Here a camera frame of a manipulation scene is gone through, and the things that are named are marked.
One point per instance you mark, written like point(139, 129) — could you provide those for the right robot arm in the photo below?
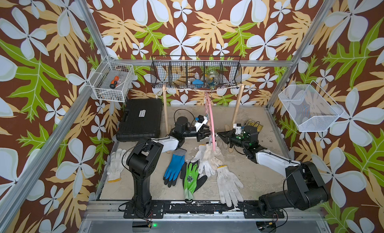
point(303, 187)

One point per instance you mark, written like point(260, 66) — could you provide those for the yellow drill bit box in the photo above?
point(255, 124)

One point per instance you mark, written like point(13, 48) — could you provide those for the blue rubber glove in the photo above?
point(175, 167)

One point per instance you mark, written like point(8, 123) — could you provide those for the black wire basket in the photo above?
point(179, 73)

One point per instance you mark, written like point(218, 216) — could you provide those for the green rubber glove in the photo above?
point(192, 181)

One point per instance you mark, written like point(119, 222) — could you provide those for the white cotton glove centre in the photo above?
point(202, 161)

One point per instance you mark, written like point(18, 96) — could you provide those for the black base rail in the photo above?
point(158, 209)

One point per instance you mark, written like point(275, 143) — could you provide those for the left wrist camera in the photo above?
point(200, 122)

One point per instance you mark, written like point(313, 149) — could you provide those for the orange black screwdriver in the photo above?
point(114, 82)

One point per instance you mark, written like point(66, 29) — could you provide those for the black plastic tool case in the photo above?
point(141, 118)

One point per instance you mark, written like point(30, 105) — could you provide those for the clear bottle in basket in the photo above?
point(212, 77)

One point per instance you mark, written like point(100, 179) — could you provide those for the pink clip hanger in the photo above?
point(209, 114)

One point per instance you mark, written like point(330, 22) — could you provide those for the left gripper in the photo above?
point(200, 134)

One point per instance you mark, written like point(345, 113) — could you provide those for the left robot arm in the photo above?
point(143, 160)

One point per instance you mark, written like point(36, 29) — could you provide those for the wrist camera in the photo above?
point(238, 128)
point(200, 122)

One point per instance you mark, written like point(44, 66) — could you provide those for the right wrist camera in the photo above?
point(238, 128)

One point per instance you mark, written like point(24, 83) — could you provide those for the blue object in basket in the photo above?
point(198, 83)

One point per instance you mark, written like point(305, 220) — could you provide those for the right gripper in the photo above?
point(229, 135)

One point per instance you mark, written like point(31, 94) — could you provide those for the white wire basket left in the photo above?
point(105, 73)

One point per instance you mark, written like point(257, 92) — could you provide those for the wooden drying rack frame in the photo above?
point(165, 112)

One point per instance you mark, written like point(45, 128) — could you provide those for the white mesh basket right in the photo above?
point(310, 107)

